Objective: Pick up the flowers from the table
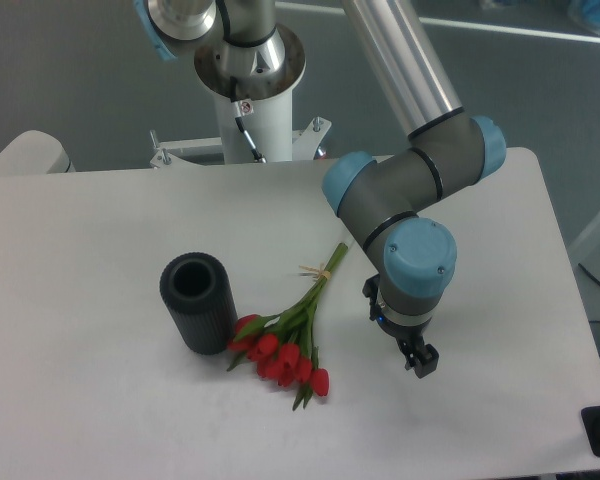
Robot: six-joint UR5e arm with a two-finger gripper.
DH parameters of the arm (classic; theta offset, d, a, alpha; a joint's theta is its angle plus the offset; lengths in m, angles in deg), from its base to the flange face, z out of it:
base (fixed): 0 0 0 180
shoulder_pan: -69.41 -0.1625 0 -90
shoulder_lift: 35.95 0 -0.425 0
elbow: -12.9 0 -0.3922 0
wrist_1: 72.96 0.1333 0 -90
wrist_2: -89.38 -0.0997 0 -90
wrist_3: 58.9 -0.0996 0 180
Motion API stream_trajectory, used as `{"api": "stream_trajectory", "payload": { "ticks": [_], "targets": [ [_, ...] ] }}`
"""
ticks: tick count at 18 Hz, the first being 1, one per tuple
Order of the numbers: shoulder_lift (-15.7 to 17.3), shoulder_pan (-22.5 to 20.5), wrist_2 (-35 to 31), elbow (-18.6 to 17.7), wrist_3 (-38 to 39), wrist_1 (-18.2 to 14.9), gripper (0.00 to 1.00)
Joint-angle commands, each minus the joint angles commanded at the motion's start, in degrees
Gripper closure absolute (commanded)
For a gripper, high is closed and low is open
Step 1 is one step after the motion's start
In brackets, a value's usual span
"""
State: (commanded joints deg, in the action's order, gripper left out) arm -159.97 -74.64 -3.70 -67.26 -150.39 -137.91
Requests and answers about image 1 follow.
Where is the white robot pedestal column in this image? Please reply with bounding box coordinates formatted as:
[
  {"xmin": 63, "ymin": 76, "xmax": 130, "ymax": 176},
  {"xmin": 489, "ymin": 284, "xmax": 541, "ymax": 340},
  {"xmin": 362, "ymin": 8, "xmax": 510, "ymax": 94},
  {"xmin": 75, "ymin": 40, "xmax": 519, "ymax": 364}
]
[{"xmin": 194, "ymin": 24, "xmax": 306, "ymax": 160}]

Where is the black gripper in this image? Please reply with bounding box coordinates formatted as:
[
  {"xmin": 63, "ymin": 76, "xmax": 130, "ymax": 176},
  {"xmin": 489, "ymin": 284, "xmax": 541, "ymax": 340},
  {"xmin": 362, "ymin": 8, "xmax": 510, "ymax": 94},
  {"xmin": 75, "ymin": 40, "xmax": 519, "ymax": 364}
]
[{"xmin": 362, "ymin": 275, "xmax": 439, "ymax": 379}]

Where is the black ribbed cylindrical vase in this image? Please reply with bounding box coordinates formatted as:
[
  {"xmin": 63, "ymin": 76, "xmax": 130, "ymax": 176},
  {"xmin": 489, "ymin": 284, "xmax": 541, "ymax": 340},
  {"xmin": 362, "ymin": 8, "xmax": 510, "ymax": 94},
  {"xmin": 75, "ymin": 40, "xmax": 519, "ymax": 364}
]
[{"xmin": 159, "ymin": 252, "xmax": 237, "ymax": 355}]

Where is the white metal base frame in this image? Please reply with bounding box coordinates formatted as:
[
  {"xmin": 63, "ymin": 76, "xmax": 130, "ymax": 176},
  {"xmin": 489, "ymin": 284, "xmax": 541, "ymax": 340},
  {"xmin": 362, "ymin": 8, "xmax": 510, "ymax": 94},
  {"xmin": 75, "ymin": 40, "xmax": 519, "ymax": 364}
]
[{"xmin": 150, "ymin": 116, "xmax": 332, "ymax": 169}]

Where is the red tulip bouquet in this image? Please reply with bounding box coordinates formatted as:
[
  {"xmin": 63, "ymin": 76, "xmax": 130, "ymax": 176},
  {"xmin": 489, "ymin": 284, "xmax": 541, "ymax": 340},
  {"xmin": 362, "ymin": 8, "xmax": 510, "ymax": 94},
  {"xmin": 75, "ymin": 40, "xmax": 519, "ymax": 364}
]
[{"xmin": 227, "ymin": 243, "xmax": 349, "ymax": 409}]

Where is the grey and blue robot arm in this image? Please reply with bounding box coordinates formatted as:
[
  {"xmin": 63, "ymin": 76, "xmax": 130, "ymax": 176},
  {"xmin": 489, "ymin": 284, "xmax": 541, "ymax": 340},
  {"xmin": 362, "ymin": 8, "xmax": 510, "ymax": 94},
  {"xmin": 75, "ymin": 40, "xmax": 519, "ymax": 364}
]
[{"xmin": 134, "ymin": 1, "xmax": 506, "ymax": 377}]

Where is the white rounded chair part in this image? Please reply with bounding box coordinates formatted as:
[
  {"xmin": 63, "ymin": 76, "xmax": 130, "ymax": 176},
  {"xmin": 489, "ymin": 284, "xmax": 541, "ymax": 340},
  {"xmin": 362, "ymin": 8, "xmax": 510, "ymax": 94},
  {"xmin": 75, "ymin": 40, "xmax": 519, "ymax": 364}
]
[{"xmin": 0, "ymin": 130, "xmax": 76, "ymax": 177}]

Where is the blue plastic item top right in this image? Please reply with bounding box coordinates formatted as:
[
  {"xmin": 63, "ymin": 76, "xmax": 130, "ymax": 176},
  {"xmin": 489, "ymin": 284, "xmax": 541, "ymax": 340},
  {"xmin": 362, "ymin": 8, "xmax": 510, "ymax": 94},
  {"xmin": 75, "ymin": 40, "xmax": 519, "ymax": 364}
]
[{"xmin": 568, "ymin": 0, "xmax": 600, "ymax": 35}]

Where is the black cable on pedestal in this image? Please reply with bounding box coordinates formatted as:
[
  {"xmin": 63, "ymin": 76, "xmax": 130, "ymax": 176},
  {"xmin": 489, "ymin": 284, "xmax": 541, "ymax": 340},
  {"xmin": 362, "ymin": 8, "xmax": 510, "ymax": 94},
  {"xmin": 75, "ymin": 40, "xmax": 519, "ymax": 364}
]
[{"xmin": 228, "ymin": 74, "xmax": 269, "ymax": 164}]

